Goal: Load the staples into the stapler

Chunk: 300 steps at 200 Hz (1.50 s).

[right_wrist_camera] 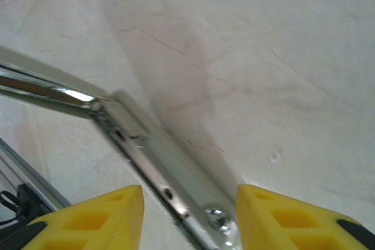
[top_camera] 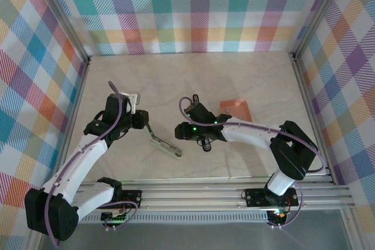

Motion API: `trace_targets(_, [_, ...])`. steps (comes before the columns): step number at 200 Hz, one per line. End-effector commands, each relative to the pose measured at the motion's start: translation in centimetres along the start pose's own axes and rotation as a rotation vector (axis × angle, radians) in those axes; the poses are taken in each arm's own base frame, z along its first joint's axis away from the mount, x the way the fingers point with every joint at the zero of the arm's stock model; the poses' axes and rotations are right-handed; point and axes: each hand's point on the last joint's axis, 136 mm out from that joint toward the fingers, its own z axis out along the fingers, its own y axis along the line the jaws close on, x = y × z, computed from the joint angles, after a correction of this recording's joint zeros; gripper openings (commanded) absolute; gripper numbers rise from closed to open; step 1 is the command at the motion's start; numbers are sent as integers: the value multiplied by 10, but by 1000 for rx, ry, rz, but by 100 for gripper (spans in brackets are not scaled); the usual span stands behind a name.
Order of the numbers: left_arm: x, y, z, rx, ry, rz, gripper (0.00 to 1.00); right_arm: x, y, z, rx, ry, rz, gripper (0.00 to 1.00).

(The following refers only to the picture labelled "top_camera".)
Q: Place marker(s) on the silver metal stapler part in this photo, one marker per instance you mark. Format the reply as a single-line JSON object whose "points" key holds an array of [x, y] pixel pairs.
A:
{"points": [[167, 147]]}

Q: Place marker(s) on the orange plastic tray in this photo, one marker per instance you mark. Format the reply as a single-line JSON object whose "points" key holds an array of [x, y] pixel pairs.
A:
{"points": [[237, 108]]}

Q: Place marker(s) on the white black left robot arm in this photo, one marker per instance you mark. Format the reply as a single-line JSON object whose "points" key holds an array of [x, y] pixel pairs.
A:
{"points": [[82, 162]]}

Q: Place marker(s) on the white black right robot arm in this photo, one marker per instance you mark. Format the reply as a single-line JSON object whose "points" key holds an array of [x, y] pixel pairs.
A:
{"points": [[249, 134]]}

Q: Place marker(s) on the small circuit board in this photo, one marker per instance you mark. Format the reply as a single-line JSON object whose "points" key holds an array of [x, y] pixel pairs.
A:
{"points": [[112, 217], [278, 214]]}

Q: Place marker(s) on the plaid cloth backdrop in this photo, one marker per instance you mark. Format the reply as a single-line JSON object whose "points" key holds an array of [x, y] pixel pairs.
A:
{"points": [[29, 71], [345, 71], [190, 13]]}

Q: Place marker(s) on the grey metal sheet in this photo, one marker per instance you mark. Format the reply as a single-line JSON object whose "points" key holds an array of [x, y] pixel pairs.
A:
{"points": [[190, 236]]}

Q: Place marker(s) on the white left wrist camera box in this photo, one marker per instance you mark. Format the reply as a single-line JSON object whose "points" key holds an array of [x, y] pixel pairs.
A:
{"points": [[132, 102]]}

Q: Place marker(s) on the aluminium side rail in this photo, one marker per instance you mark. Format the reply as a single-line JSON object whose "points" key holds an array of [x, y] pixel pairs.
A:
{"points": [[75, 106], [311, 115]]}

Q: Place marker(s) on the wide aluminium base rail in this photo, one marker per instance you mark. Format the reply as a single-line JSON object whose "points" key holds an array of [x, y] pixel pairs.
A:
{"points": [[190, 197]]}

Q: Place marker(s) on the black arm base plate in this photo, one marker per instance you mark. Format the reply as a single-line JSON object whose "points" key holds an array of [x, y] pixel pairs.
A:
{"points": [[132, 197], [255, 197]]}

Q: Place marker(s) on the aluminium frame post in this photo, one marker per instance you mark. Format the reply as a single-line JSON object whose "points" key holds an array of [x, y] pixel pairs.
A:
{"points": [[63, 18], [317, 13]]}

